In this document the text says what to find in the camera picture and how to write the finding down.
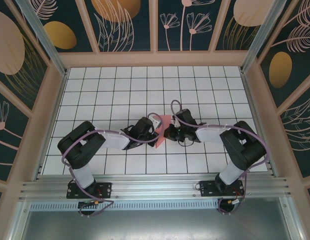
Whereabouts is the pink cloth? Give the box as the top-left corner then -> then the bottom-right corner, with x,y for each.
154,114 -> 172,151

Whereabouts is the grey metal sheet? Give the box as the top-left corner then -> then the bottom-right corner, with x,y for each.
18,211 -> 305,240

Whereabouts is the white grid mat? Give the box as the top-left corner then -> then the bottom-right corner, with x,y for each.
41,65 -> 269,176

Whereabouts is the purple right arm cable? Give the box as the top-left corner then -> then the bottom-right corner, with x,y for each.
170,99 -> 270,216

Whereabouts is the aluminium mounting rail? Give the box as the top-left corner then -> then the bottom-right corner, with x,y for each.
18,174 -> 293,202

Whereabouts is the aluminium side rail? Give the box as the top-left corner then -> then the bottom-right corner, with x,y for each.
33,68 -> 69,181
239,67 -> 280,179

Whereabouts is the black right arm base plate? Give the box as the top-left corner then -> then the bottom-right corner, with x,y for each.
199,179 -> 246,198

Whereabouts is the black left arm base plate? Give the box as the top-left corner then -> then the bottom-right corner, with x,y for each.
66,181 -> 113,200

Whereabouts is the slotted grey cable duct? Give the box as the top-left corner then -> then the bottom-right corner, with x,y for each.
29,201 -> 221,212

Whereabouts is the aluminium corner post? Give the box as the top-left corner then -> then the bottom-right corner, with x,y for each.
239,0 -> 296,74
14,0 -> 69,77

